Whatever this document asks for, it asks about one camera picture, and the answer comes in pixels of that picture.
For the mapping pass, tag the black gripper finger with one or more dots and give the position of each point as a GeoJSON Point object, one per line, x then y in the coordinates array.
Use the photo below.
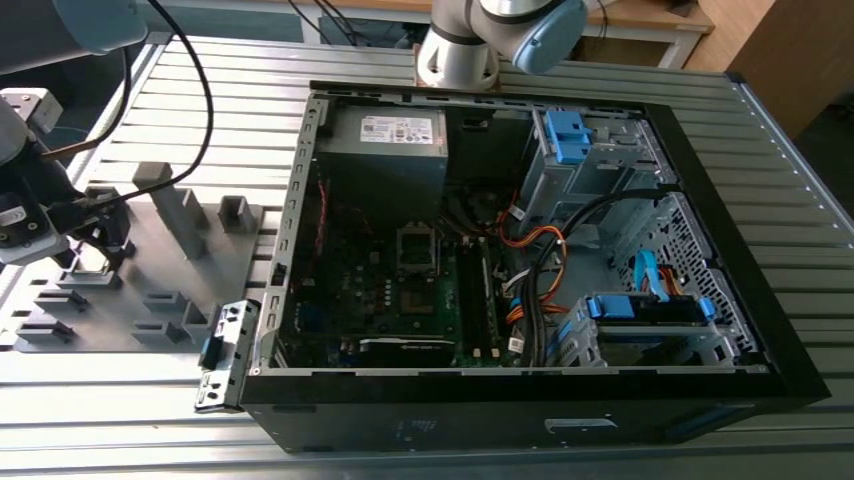
{"type": "Point", "coordinates": [69, 255]}
{"type": "Point", "coordinates": [114, 227]}

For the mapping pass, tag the silver square CPU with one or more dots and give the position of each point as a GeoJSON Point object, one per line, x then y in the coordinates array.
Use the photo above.
{"type": "Point", "coordinates": [94, 265]}

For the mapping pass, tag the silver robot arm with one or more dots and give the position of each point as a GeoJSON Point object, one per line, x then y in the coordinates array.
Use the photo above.
{"type": "Point", "coordinates": [461, 55]}

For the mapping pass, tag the CPU socket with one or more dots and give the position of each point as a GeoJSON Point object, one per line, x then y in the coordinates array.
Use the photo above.
{"type": "Point", "coordinates": [418, 300]}

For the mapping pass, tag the grey parts rack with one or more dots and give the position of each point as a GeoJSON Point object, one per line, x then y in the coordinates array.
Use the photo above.
{"type": "Point", "coordinates": [167, 280]}

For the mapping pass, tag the green motherboard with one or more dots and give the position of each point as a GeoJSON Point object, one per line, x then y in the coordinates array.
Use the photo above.
{"type": "Point", "coordinates": [347, 300]}

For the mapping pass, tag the grey power supply unit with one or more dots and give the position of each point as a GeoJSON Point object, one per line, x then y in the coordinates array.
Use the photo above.
{"type": "Point", "coordinates": [381, 175]}

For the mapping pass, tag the black graphics card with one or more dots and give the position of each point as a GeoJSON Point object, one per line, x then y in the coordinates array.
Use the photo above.
{"type": "Point", "coordinates": [408, 350]}

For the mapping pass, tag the black RAM slot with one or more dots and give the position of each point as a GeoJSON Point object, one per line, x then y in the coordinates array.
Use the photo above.
{"type": "Point", "coordinates": [493, 310]}
{"type": "Point", "coordinates": [473, 300]}

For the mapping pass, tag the black PC case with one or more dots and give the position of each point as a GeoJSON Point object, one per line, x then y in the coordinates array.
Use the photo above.
{"type": "Point", "coordinates": [468, 415]}

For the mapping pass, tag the blue plastic drive latch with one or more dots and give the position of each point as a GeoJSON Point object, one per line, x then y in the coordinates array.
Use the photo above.
{"type": "Point", "coordinates": [568, 135]}

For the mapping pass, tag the silver metal drive cage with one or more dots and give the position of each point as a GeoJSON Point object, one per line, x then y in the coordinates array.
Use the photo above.
{"type": "Point", "coordinates": [588, 175]}

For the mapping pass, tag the hard disk in blue carrier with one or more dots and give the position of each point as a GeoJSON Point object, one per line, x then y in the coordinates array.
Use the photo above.
{"type": "Point", "coordinates": [621, 306]}

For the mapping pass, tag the silver metal disk bay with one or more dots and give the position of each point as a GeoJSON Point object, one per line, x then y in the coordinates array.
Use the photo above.
{"type": "Point", "coordinates": [717, 345]}

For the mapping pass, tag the wooden cabinet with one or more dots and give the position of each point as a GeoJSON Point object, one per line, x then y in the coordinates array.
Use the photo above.
{"type": "Point", "coordinates": [788, 60]}

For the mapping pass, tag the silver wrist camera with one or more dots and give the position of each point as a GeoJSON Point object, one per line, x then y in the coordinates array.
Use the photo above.
{"type": "Point", "coordinates": [27, 240]}

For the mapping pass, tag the metal expansion slot bracket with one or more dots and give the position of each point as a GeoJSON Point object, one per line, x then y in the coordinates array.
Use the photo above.
{"type": "Point", "coordinates": [235, 330]}

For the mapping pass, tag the blue bracket latch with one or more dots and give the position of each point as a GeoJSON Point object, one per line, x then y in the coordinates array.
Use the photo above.
{"type": "Point", "coordinates": [213, 350]}

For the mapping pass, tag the blue plastic bay rail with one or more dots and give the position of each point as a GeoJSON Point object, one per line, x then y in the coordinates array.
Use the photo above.
{"type": "Point", "coordinates": [566, 335]}

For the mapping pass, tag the wooden desk white frame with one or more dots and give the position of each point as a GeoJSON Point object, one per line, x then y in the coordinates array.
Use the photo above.
{"type": "Point", "coordinates": [654, 20]}

